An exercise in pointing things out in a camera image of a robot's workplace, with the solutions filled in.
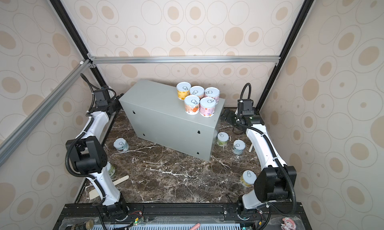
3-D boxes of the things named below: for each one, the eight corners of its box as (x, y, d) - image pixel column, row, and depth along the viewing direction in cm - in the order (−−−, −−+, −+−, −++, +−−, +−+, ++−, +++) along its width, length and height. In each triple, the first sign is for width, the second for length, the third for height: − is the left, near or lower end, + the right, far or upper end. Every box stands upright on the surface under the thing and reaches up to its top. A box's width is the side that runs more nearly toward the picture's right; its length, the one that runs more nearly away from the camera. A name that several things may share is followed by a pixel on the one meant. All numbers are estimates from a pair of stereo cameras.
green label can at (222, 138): (217, 146, 100) (218, 141, 95) (216, 136, 105) (217, 131, 100) (228, 146, 100) (230, 141, 95) (227, 136, 105) (228, 131, 100)
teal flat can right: (233, 154, 96) (235, 150, 92) (231, 144, 101) (233, 139, 96) (244, 154, 96) (247, 150, 92) (242, 144, 101) (244, 139, 96)
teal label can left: (115, 152, 97) (111, 148, 93) (119, 142, 102) (115, 137, 97) (127, 152, 97) (123, 148, 93) (130, 142, 102) (127, 137, 97)
